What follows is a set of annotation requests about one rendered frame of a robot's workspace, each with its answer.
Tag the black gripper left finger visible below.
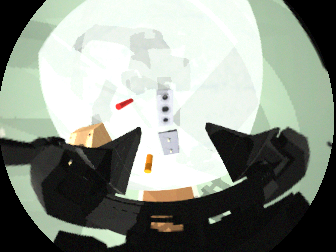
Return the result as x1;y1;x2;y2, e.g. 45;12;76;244
62;127;142;195

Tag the red peg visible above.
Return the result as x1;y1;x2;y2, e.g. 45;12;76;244
116;98;133;111

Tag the orange cylinder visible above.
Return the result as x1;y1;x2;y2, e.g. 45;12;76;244
144;154;153;173

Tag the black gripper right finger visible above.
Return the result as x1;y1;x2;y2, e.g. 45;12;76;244
205;122;281;183

